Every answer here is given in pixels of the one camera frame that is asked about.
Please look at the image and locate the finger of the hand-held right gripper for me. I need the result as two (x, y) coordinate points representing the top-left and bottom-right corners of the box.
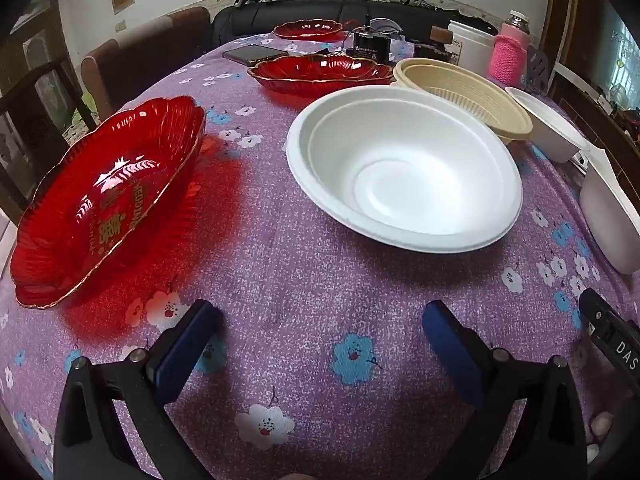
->
(578, 287), (640, 386)

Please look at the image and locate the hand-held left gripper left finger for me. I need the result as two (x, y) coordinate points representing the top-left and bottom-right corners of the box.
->
(52, 299), (226, 480)

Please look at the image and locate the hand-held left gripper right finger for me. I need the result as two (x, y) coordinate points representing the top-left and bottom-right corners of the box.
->
(421, 300), (588, 480)

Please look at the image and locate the large red glass plate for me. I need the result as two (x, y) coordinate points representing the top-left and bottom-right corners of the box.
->
(10, 95), (207, 310)

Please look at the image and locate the large white foam bowl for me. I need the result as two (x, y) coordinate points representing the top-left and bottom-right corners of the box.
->
(286, 85), (524, 252)

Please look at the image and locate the small white foam bowl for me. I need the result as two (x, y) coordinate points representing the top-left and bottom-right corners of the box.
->
(505, 86), (588, 163)

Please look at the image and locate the purple floral tablecloth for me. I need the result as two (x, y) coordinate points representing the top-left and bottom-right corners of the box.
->
(0, 32), (640, 480)

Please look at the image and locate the wooden sideboard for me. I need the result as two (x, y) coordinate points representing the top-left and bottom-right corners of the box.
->
(547, 0), (640, 161)

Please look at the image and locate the beige plastic bowl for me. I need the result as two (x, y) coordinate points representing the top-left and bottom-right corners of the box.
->
(392, 58), (534, 145)

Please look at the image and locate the dark wooden chair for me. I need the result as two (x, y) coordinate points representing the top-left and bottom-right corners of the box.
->
(0, 60), (97, 226)

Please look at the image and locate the brown upholstered chair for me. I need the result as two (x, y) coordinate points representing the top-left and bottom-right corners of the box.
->
(80, 6), (212, 121)

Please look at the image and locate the white plastic tub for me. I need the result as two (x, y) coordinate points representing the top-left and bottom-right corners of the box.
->
(447, 21), (497, 77)

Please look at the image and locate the thermos with pink sleeve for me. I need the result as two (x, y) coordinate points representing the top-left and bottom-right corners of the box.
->
(490, 10), (531, 83)

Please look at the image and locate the black smartphone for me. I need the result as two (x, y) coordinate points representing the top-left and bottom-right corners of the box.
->
(221, 44), (290, 66)

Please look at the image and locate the black jar with brown lid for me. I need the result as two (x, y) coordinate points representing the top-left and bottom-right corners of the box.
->
(414, 26), (454, 59)

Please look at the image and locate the small red glass plate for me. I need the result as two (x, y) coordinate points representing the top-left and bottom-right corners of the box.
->
(272, 20), (346, 42)

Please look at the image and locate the black leather sofa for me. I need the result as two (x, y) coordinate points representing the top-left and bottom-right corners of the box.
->
(212, 0), (501, 47)

